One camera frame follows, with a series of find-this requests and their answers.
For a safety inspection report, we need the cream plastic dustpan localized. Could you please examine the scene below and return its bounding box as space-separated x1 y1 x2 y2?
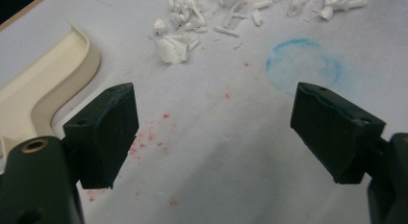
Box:
0 21 102 162

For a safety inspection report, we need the pile of white paper scraps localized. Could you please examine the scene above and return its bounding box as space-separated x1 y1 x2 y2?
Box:
147 0 370 65

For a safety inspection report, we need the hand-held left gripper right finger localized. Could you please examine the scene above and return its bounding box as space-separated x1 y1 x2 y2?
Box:
290 82 387 186

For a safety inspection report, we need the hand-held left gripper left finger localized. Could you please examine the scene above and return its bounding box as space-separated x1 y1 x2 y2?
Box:
62 82 140 190

